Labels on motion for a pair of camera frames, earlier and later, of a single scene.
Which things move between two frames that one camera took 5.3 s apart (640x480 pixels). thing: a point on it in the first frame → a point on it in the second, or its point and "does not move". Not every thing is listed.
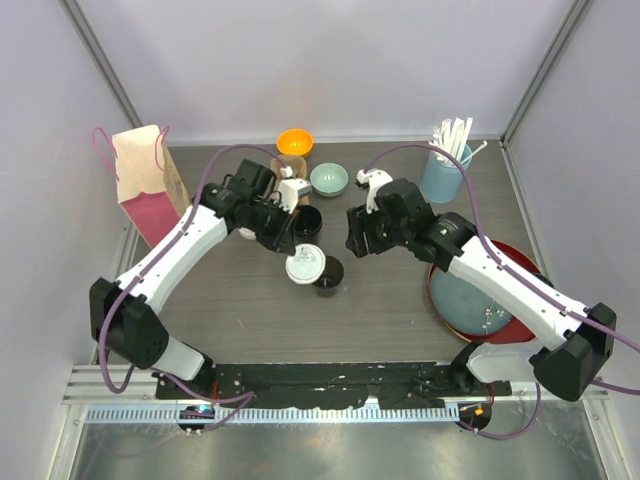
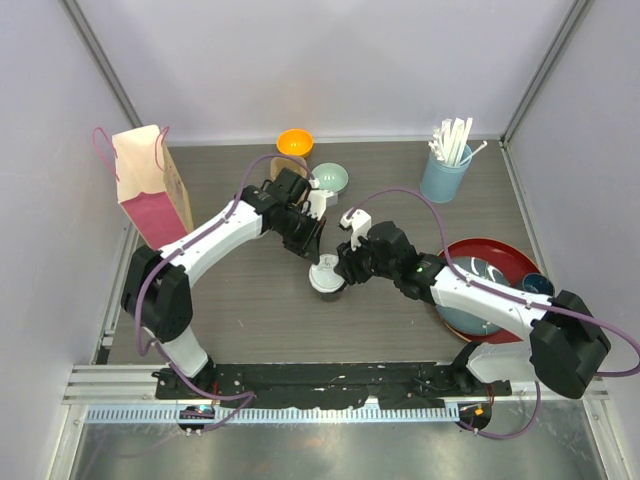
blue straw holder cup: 441,180 does not move
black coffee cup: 333,274 → 332,295
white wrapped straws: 451,136 does not move
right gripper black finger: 356,242 → 345,263
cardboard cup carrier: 298,165 does not move
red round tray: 514,331 does not move
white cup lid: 306,266 → 322,275
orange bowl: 295,141 does not move
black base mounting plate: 335,385 does not move
